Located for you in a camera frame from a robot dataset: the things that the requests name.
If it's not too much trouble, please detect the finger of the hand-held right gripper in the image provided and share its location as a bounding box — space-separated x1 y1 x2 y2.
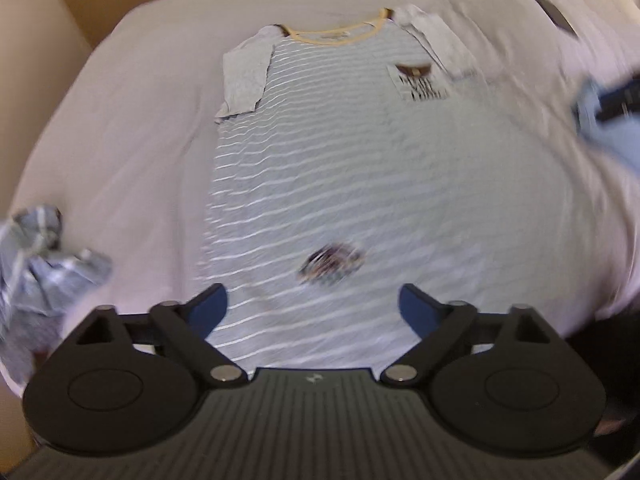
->
596 76 640 122

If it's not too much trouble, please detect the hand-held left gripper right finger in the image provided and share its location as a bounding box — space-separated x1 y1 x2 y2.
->
379 282 555 389

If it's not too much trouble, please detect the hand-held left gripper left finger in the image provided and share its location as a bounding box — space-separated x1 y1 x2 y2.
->
75 282 249 389

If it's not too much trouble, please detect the light blue cloth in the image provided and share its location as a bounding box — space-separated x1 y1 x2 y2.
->
571 79 640 177

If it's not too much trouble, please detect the grey striped t-shirt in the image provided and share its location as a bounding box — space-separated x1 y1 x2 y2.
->
202 7 601 377

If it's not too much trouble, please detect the dark flat object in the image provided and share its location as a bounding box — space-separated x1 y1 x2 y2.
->
531 0 577 34

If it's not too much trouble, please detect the blue white striped cloth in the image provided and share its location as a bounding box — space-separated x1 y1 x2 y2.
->
0 204 113 386

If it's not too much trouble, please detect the bed with white sheet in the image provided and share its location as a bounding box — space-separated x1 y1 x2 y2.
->
0 0 640 396

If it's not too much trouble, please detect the person's dark clothing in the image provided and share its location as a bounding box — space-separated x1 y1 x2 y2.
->
564 305 640 466

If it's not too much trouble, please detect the beige wooden headboard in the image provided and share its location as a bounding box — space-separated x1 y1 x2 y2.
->
0 0 213 171

